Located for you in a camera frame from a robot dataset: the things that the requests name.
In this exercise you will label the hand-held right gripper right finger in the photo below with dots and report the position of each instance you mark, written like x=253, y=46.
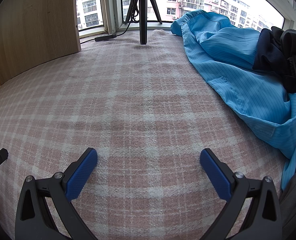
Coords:
x=215, y=175

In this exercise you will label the black garment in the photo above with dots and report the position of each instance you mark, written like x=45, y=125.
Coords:
x=295, y=45

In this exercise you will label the black power adapter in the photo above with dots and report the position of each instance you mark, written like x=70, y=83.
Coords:
x=105, y=37

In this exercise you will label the pink plaid blanket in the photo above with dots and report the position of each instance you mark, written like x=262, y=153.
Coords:
x=137, y=92

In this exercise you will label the navy garment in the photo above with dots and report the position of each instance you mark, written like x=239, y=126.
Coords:
x=268, y=52

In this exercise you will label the blue striped garment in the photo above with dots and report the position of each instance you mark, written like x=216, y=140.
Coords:
x=225, y=55

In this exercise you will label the black tripod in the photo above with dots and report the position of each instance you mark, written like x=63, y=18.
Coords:
x=143, y=17

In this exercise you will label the light wooden cabinet panel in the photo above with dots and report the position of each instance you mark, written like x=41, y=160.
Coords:
x=37, y=25

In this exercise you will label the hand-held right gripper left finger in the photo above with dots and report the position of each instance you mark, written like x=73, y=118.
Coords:
x=81, y=175

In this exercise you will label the grey garment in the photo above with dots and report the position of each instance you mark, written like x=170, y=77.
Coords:
x=295, y=192

